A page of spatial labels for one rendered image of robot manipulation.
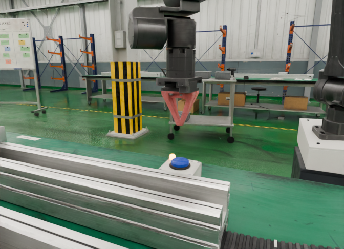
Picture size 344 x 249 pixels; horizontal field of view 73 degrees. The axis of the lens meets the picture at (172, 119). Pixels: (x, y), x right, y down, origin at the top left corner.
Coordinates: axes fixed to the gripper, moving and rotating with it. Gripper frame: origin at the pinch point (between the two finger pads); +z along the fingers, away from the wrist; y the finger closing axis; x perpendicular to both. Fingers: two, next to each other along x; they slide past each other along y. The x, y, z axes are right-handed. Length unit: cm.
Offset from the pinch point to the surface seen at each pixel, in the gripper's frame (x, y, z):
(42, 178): -19.9, 17.5, 8.6
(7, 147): -40.2, 10.0, 8.0
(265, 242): 18.3, 10.8, 15.1
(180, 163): 0.8, 1.0, 8.8
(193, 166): 2.9, -1.3, 10.1
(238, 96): -36, -460, 49
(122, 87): -177, -244, 20
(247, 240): 15.6, 11.3, 15.1
